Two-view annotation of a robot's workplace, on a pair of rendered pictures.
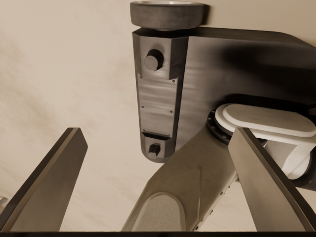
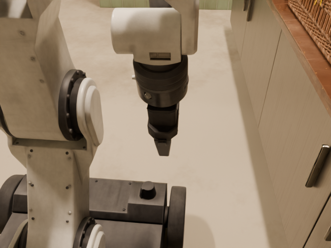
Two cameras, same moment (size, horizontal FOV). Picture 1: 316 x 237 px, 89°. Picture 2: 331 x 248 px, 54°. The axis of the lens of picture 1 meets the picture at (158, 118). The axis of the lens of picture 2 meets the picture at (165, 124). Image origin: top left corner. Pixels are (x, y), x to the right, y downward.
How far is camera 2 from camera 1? 0.61 m
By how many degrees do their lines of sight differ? 48
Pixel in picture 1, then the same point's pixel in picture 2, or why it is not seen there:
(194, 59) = (142, 230)
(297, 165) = not seen: outside the picture
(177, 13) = (180, 213)
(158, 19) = (176, 199)
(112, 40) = (153, 179)
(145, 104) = (99, 183)
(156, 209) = (101, 131)
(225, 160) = (77, 209)
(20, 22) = not seen: hidden behind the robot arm
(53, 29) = not seen: hidden behind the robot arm
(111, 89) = (101, 167)
